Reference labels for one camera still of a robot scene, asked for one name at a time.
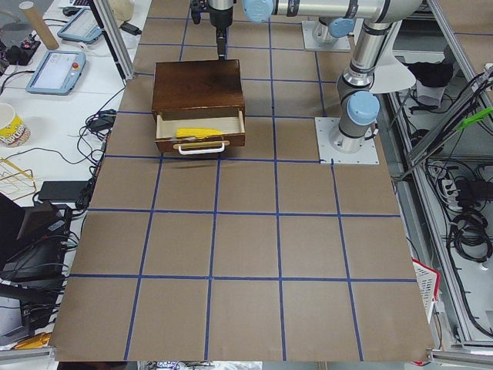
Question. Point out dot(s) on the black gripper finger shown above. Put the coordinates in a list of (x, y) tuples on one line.
[(220, 44)]

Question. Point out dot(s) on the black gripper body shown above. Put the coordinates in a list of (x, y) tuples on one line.
[(220, 19)]

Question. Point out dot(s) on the yellow plastic corn cob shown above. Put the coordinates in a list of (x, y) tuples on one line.
[(197, 132)]

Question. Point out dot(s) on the wooden drawer with white handle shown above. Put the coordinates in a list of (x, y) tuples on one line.
[(230, 120)]

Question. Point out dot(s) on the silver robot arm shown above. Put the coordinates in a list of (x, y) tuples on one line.
[(328, 30), (378, 18)]

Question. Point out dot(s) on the dark wooden drawer cabinet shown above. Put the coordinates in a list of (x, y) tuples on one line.
[(191, 85)]

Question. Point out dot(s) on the far teach pendant tablet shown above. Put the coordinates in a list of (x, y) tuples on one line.
[(82, 27)]

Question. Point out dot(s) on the teach pendant tablet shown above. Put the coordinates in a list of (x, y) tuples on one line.
[(82, 27), (57, 73)]

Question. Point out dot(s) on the near teach pendant tablet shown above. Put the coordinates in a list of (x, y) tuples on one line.
[(57, 73)]

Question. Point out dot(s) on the cardboard tube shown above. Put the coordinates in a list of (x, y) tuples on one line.
[(35, 19)]

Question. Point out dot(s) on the black power adapter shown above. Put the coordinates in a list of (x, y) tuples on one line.
[(62, 191)]

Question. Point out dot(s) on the paper popcorn cup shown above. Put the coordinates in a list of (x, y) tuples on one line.
[(13, 130)]

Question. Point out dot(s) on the green plastic clamp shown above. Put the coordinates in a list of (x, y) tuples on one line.
[(478, 117)]

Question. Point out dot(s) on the white perforated basket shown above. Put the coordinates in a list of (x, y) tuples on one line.
[(428, 280)]

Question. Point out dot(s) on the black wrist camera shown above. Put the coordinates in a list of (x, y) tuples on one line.
[(197, 8)]

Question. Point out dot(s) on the aluminium frame post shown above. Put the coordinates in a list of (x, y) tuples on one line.
[(105, 19)]

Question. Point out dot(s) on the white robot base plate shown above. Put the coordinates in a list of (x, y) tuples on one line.
[(335, 148)]

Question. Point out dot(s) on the gold wire rack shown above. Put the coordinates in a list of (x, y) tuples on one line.
[(16, 183)]

